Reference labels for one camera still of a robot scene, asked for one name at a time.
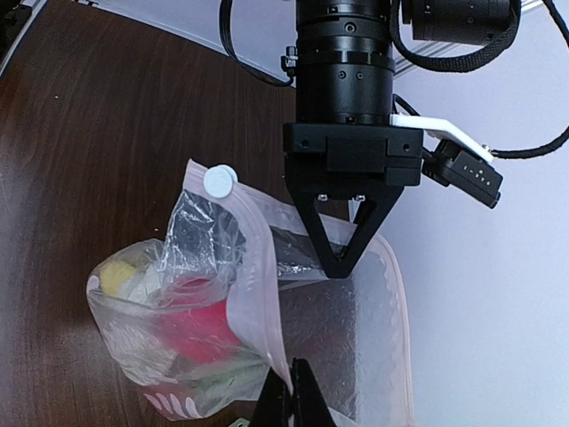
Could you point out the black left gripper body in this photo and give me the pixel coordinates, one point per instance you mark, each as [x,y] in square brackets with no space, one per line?
[341,144]

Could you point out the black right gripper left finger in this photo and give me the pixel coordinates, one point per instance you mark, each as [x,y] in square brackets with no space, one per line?
[273,407]

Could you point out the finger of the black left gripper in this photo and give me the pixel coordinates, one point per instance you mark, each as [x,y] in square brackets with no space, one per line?
[371,213]
[318,231]

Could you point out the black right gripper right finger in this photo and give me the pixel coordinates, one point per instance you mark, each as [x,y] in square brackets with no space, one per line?
[309,408]

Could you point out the clear zip top bag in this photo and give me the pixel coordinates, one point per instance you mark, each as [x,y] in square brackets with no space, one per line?
[354,332]

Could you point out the red toy tomato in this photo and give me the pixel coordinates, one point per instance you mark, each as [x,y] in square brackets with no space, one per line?
[195,328]

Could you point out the yellow toy pepper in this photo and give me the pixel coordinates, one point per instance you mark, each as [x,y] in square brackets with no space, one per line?
[113,274]

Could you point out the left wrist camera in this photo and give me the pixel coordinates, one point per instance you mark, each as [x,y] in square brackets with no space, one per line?
[457,161]

